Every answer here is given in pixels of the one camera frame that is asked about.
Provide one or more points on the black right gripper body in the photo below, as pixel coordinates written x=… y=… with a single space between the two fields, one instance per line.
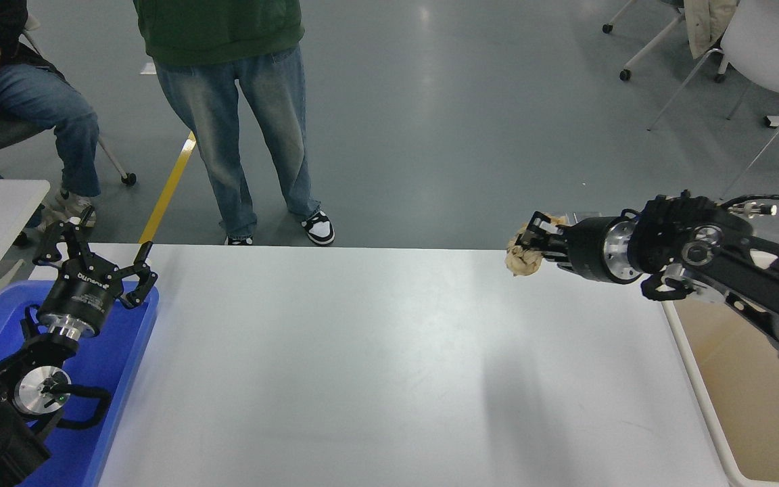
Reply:
x=585 y=247

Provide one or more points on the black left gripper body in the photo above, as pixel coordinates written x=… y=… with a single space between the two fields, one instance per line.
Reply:
x=82 y=297

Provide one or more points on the tan paper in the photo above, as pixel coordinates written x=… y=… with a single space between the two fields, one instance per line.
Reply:
x=523 y=260

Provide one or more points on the black castor wheel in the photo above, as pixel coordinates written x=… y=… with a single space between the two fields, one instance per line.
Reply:
x=21 y=238

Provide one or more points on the blue plastic tray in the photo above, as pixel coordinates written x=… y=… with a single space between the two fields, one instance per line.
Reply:
x=119 y=379

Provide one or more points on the yellow floor tape line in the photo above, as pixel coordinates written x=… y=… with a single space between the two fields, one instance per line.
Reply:
x=168 y=189

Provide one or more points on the grey office chair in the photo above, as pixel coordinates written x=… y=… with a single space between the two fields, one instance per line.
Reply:
x=14 y=135

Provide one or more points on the person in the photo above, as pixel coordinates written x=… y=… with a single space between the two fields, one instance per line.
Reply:
x=24 y=101
x=227 y=101

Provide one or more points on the white rolling stand legs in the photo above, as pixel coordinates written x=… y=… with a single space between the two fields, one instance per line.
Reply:
x=625 y=74

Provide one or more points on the large pale plastic bin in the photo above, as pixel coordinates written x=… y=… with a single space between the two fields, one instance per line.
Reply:
x=754 y=406

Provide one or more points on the beige coat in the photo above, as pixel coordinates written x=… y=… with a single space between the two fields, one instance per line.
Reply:
x=704 y=27

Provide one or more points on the white plastic chair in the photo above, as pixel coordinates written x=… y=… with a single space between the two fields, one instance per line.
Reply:
x=768 y=47

